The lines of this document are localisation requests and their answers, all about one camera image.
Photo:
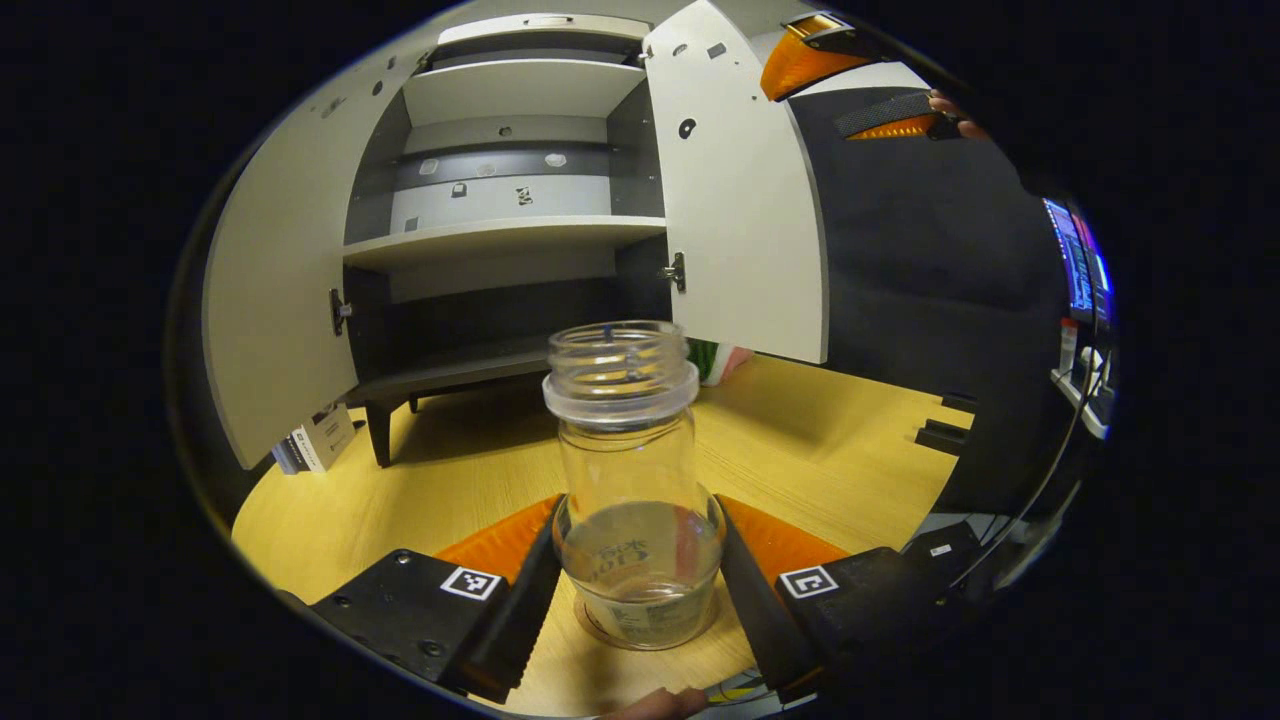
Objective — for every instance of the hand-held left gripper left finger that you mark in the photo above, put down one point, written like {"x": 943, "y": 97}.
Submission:
{"x": 525, "y": 600}

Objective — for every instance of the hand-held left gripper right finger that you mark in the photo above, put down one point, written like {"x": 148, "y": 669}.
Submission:
{"x": 760, "y": 600}

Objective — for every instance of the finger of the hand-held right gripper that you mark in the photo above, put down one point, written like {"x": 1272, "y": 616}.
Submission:
{"x": 800, "y": 65}
{"x": 885, "y": 115}

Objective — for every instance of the clear glass bottle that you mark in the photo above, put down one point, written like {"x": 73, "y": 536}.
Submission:
{"x": 630, "y": 450}

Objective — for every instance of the grey white cabinet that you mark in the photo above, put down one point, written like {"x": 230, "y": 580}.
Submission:
{"x": 500, "y": 235}

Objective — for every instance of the white cabinet drawer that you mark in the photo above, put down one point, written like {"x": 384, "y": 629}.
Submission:
{"x": 490, "y": 30}

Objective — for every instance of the green pink object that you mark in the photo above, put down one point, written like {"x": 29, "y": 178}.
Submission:
{"x": 715, "y": 362}

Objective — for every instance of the computer monitor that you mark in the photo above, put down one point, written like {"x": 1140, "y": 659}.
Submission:
{"x": 1082, "y": 260}

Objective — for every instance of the white book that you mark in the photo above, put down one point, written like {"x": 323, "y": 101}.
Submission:
{"x": 325, "y": 438}

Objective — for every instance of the black metal bracket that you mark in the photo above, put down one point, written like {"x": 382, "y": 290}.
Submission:
{"x": 940, "y": 438}
{"x": 960, "y": 402}

